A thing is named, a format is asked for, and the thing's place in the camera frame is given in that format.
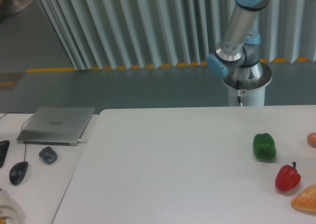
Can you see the white corrugated partition screen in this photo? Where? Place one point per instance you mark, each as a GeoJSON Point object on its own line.
{"type": "Point", "coordinates": [127, 33]}

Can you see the orange bread piece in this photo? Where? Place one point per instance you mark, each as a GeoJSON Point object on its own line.
{"type": "Point", "coordinates": [306, 200]}

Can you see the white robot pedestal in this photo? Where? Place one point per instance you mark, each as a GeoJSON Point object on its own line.
{"type": "Point", "coordinates": [243, 97]}

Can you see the red bell pepper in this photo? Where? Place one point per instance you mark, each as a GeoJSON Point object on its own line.
{"type": "Point", "coordinates": [287, 177]}

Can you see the pink round fruit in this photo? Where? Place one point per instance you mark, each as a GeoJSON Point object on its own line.
{"type": "Point", "coordinates": [311, 138]}

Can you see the silver closed laptop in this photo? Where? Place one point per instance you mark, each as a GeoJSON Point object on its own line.
{"type": "Point", "coordinates": [56, 125]}

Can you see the dark blue earbuds case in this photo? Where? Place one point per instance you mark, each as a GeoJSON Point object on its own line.
{"type": "Point", "coordinates": [48, 155]}

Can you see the black keyboard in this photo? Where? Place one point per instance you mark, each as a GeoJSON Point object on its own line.
{"type": "Point", "coordinates": [4, 146]}

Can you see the floor warning sticker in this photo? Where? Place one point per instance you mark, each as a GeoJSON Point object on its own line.
{"type": "Point", "coordinates": [9, 80]}

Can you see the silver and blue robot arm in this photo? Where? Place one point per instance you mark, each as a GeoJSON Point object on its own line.
{"type": "Point", "coordinates": [239, 36]}

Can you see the green bell pepper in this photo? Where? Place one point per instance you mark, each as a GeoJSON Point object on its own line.
{"type": "Point", "coordinates": [264, 146]}

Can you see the black computer mouse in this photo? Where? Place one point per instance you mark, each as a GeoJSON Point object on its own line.
{"type": "Point", "coordinates": [18, 172]}

